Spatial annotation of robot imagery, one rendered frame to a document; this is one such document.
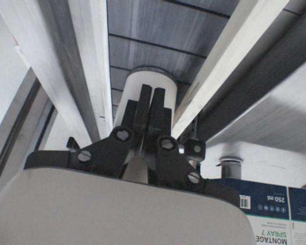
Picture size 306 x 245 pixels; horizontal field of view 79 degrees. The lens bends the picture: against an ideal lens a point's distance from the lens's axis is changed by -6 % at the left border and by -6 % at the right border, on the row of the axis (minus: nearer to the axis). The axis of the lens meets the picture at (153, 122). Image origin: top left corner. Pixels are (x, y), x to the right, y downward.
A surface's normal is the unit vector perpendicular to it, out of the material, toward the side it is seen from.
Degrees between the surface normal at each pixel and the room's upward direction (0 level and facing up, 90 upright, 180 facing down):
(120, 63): 0
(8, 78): 0
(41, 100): 90
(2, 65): 0
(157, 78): 90
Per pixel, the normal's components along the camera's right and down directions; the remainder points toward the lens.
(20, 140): 0.16, -0.40
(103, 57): -0.16, 0.89
